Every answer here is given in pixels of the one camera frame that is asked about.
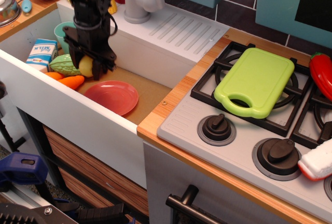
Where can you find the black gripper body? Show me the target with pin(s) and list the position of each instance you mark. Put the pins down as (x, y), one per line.
(95, 43)

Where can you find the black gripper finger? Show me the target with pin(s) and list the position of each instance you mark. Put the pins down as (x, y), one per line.
(76, 53)
(98, 69)

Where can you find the yellow toy potato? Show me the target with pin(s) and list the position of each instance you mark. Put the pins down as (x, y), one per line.
(85, 66)

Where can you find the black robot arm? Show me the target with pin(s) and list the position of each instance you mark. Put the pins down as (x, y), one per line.
(91, 13)

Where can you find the pink plastic plate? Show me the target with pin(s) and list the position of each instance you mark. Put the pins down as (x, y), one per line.
(117, 96)

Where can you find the mint green plastic cup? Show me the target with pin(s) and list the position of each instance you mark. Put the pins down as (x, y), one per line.
(60, 34)

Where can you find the green toy bitter gourd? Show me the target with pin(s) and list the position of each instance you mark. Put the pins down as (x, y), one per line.
(63, 64)

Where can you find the orange toy carrot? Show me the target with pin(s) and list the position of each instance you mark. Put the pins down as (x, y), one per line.
(55, 75)
(72, 82)

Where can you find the toy milk carton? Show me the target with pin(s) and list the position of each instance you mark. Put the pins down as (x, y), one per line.
(42, 54)

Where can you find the yellow toy corn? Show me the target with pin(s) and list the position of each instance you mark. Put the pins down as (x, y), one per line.
(113, 7)

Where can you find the white toy sink basin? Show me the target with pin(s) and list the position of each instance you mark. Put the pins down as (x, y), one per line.
(153, 57)

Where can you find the metal pot with lid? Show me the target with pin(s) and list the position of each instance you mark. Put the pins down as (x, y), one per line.
(10, 11)

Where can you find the blue clamp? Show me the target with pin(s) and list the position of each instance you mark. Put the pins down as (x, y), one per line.
(22, 169)

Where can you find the left black stove knob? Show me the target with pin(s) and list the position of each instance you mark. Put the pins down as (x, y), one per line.
(216, 130)

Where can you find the black stove knob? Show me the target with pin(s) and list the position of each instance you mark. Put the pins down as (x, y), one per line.
(277, 158)
(216, 130)

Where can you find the green plastic cutting board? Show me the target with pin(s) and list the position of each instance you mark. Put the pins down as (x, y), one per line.
(254, 83)

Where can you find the left black burner grate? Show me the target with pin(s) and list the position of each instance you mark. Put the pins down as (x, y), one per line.
(284, 111)

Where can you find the black burner grate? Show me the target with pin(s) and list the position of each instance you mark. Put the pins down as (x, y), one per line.
(313, 126)
(284, 111)

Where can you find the middle black stove knob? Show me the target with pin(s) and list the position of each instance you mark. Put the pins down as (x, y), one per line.
(277, 158)

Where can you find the red toy chili pepper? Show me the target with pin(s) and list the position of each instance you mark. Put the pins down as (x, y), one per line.
(320, 70)

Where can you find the right black burner grate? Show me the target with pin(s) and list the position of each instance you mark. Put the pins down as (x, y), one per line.
(313, 126)

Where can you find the white and red bottle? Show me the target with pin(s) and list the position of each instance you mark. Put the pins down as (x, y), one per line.
(316, 164)

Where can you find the right grey stove knob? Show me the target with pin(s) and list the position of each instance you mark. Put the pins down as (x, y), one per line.
(327, 187)

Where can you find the black oven door handle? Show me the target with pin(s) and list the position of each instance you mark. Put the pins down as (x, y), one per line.
(183, 210)

